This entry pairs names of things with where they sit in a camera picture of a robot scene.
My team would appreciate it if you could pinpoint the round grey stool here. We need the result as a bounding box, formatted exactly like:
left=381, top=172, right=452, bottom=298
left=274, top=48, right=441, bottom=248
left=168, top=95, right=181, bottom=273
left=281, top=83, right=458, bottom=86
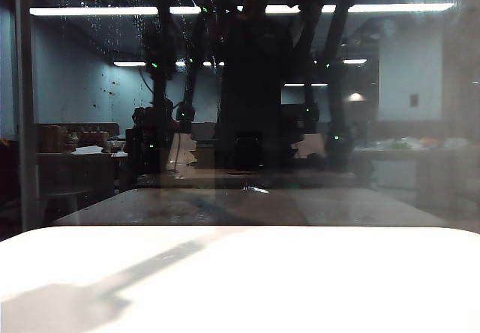
left=39, top=186, right=93, bottom=227

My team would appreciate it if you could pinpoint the grey metal window frame post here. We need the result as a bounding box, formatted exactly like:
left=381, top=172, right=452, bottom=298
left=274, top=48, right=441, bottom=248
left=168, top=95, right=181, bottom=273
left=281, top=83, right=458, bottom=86
left=13, top=0, right=41, bottom=233

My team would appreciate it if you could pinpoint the large wet glass pane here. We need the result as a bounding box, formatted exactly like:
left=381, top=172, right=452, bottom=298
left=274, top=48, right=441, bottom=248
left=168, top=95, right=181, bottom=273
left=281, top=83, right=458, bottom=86
left=31, top=0, right=480, bottom=236

